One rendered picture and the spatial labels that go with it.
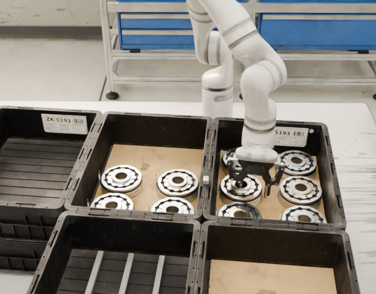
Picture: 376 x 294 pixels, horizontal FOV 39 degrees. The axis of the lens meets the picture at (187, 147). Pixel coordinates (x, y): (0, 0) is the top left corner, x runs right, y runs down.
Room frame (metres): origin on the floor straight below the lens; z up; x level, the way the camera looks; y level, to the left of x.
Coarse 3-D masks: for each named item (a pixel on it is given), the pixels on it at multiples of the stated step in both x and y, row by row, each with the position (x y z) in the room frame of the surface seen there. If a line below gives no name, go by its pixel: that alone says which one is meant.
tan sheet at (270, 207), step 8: (224, 152) 1.19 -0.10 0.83; (272, 168) 1.12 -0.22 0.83; (224, 176) 1.09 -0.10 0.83; (256, 176) 1.09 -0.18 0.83; (272, 176) 1.09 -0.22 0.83; (264, 184) 1.05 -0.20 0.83; (272, 192) 1.02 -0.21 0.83; (216, 200) 0.99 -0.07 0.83; (264, 200) 0.99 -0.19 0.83; (272, 200) 0.99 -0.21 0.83; (264, 208) 0.96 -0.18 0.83; (272, 208) 0.96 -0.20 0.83; (280, 208) 0.96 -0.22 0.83; (320, 208) 0.96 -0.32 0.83; (264, 216) 0.94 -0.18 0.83; (272, 216) 0.94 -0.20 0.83
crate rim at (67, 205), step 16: (112, 112) 1.24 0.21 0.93; (128, 112) 1.24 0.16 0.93; (96, 128) 1.16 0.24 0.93; (208, 128) 1.16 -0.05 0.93; (96, 144) 1.10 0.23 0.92; (208, 144) 1.09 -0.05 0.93; (208, 160) 1.02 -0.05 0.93; (80, 176) 0.96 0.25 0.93; (80, 208) 0.86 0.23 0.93; (96, 208) 0.86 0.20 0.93; (112, 208) 0.86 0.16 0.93
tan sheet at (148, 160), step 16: (112, 160) 1.15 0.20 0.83; (128, 160) 1.15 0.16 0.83; (144, 160) 1.15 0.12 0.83; (160, 160) 1.15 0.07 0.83; (176, 160) 1.15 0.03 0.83; (192, 160) 1.15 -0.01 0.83; (144, 176) 1.09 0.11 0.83; (96, 192) 1.02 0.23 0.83; (144, 192) 1.02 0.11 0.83; (144, 208) 0.96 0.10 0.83
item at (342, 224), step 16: (336, 176) 0.96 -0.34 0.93; (208, 192) 0.92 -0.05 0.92; (336, 192) 0.91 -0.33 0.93; (208, 208) 0.86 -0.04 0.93; (336, 208) 0.86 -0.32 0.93; (272, 224) 0.81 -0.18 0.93; (288, 224) 0.81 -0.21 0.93; (304, 224) 0.81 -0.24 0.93; (320, 224) 0.81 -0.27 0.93; (336, 224) 0.81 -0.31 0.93
